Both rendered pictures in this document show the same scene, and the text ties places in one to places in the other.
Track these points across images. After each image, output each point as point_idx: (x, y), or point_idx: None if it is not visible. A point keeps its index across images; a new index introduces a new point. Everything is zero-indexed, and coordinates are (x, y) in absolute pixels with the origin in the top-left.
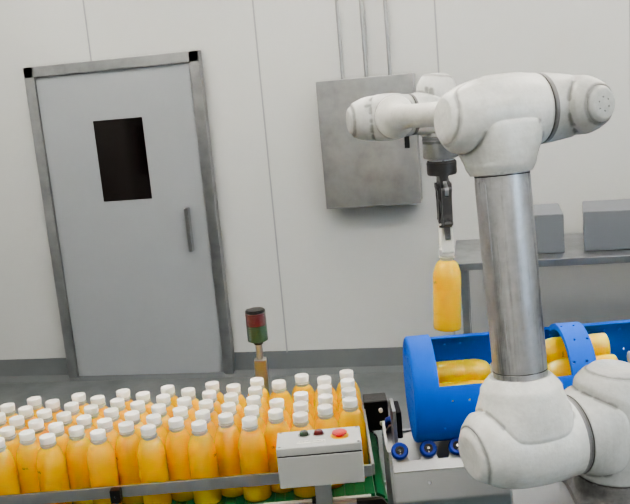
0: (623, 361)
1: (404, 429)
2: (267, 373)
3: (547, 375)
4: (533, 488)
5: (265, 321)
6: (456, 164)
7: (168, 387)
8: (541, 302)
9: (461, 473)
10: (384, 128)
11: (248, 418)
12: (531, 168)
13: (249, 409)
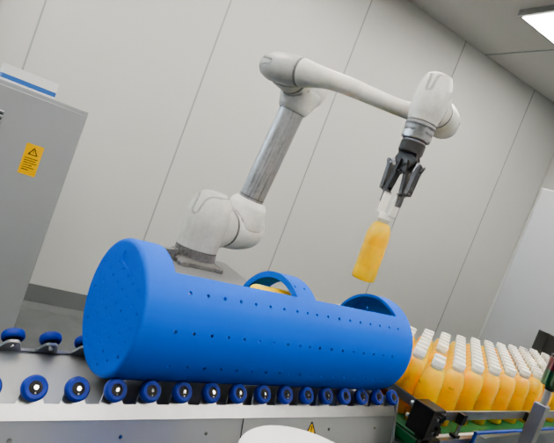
0: (213, 192)
1: (382, 406)
2: (532, 417)
3: (238, 193)
4: (230, 272)
5: (550, 366)
6: (402, 141)
7: (509, 367)
8: (253, 163)
9: None
10: None
11: (411, 327)
12: (279, 104)
13: (425, 334)
